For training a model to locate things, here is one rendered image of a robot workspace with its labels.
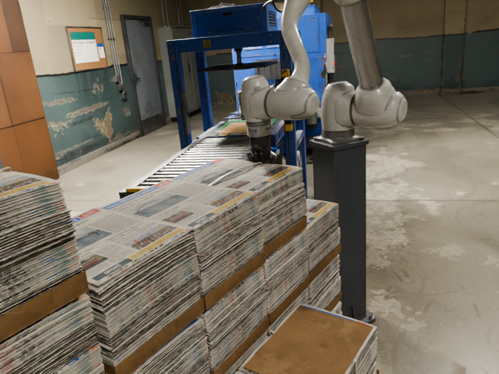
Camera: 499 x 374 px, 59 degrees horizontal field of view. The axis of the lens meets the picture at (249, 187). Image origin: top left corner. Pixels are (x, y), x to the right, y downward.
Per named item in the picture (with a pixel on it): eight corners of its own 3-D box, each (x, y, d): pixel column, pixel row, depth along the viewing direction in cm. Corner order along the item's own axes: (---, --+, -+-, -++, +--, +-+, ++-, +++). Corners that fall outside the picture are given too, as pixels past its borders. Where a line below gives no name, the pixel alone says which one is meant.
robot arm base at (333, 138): (338, 133, 226) (337, 122, 224) (365, 139, 207) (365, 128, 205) (307, 139, 219) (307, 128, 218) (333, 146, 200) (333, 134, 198)
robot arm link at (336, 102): (331, 124, 220) (330, 79, 214) (365, 126, 209) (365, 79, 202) (315, 130, 209) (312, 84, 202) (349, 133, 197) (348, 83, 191)
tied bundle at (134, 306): (207, 312, 113) (196, 231, 106) (119, 388, 90) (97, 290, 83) (110, 280, 133) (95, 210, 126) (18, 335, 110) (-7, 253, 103)
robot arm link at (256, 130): (261, 123, 151) (263, 139, 153) (275, 116, 158) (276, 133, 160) (240, 122, 156) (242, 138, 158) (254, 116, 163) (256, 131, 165)
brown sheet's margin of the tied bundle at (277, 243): (307, 226, 157) (307, 215, 156) (262, 260, 136) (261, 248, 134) (270, 219, 166) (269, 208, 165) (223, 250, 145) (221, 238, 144)
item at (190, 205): (258, 194, 127) (258, 191, 127) (192, 232, 106) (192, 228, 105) (168, 181, 148) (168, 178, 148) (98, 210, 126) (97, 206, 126)
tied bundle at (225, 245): (267, 264, 135) (262, 194, 127) (206, 314, 112) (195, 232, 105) (178, 241, 156) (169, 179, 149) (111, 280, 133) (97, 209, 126)
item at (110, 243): (193, 231, 106) (193, 226, 106) (98, 287, 84) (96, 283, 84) (95, 210, 126) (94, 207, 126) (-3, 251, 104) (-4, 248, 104)
